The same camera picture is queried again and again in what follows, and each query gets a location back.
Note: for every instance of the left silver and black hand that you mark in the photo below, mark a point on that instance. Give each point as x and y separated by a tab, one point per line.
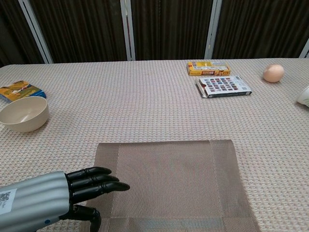
36	195

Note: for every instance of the light brown bowl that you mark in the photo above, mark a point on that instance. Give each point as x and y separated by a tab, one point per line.
21	113

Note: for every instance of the brown woven placemat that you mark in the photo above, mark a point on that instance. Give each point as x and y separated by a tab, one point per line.
173	181

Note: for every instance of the yellow and blue snack packet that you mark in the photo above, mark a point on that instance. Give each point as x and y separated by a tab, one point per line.
19	90

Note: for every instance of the beige woven tablecloth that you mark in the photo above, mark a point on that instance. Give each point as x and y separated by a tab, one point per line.
120	101

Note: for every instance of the dark pleated screen panel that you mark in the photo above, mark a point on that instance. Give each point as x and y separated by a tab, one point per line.
79	29
12	31
260	26
169	29

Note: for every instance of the yellow cardboard box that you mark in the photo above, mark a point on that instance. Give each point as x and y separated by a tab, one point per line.
207	68

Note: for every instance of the white box with coloured squares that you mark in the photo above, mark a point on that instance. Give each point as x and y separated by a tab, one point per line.
224	85

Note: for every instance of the peach coloured egg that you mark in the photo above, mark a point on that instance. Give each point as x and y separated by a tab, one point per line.
273	73

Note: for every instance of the white paper cup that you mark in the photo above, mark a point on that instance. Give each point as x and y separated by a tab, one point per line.
304	97

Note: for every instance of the white screen frame post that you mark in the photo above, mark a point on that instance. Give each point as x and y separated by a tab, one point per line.
36	31
305	50
128	31
213	31

